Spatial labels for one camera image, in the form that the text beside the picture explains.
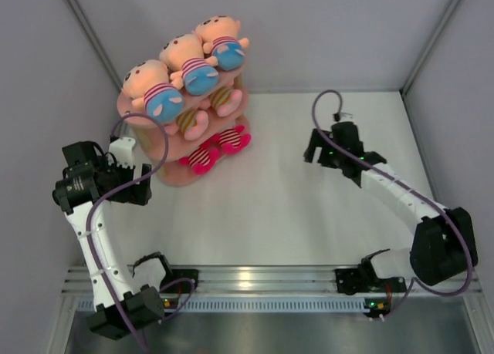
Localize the white panda plush pink limbs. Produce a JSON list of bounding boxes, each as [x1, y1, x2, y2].
[[178, 147, 220, 175]]

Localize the peach boy plush striped shirt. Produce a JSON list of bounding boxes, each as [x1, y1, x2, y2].
[[195, 15, 250, 71]]

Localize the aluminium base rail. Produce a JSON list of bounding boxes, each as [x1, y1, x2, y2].
[[61, 265, 466, 296]]

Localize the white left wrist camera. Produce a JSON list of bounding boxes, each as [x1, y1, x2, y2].
[[109, 136, 137, 169]]

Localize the pink hippo plush striped shirt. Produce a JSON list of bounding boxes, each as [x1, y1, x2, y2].
[[164, 110, 209, 141]]

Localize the grey left frame post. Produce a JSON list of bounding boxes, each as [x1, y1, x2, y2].
[[63, 0, 121, 92]]

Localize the peach boy plush blue shorts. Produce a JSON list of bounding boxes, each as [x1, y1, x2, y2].
[[122, 59, 184, 123]]

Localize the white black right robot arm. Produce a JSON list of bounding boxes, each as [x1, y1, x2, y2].
[[320, 121, 478, 292]]

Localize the peach boy plush blue pants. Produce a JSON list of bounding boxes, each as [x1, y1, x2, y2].
[[159, 33, 219, 96]]

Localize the grey aluminium frame post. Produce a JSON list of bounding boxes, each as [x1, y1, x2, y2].
[[401, 0, 474, 95]]

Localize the pink three-tier wooden shelf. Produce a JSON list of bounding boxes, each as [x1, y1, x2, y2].
[[127, 66, 250, 187]]

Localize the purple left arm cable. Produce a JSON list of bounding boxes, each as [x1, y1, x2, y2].
[[85, 113, 196, 353]]

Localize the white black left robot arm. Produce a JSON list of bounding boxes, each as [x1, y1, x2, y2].
[[52, 136, 198, 346]]

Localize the white panda plush yellow glasses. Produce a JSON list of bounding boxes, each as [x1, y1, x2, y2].
[[217, 125, 252, 155]]

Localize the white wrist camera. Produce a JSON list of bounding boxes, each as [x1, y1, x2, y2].
[[333, 111, 354, 123], [109, 136, 137, 169]]

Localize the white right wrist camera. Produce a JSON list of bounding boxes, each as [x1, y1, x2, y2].
[[333, 111, 354, 123]]

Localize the white slotted cable duct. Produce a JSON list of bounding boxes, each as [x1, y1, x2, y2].
[[164, 295, 387, 313]]

